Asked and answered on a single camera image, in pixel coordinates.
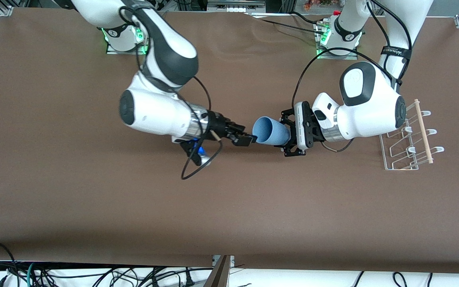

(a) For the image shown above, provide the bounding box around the blue plastic cup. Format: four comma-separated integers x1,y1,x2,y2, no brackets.
252,116,292,147

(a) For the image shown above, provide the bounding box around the white power strip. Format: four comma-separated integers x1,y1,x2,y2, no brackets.
207,0,266,13

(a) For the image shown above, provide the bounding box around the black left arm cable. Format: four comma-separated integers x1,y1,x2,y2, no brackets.
292,0,414,154

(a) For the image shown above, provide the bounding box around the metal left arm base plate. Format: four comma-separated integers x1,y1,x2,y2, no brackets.
316,20,359,61

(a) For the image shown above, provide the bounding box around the black base cable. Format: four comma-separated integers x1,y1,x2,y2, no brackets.
291,11,334,26
257,18,326,36

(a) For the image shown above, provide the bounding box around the black velcro cable strap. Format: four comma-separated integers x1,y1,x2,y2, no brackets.
381,45,413,61

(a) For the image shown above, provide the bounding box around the white wire cup rack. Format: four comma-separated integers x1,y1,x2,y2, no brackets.
379,99,445,171

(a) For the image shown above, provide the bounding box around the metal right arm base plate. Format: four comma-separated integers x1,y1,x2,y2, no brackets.
106,25,149,55

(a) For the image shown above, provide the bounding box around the metal table edge post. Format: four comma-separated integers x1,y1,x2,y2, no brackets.
203,255,235,287

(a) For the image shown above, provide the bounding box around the black floor cable bundle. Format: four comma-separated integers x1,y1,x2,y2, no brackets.
34,266,215,287

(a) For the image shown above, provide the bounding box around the teal floor cable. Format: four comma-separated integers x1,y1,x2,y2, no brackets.
25,261,38,287

